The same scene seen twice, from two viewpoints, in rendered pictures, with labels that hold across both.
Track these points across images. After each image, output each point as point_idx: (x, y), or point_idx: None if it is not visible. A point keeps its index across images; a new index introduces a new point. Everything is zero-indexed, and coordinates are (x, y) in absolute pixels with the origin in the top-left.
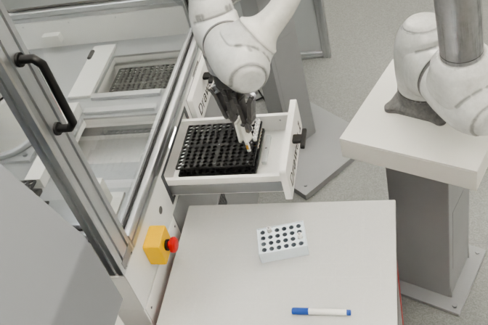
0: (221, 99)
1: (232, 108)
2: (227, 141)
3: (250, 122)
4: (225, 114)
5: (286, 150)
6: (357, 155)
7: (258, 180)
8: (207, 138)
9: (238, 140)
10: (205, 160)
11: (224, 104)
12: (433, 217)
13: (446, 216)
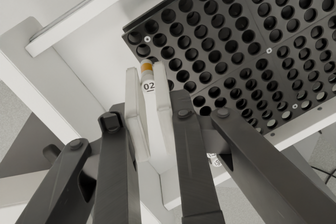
0: (278, 215)
1: (179, 180)
2: (251, 69)
3: (69, 146)
4: (224, 128)
5: (48, 120)
6: (38, 179)
7: (82, 6)
8: (317, 51)
9: (162, 65)
10: None
11: (251, 184)
12: (29, 140)
13: (10, 149)
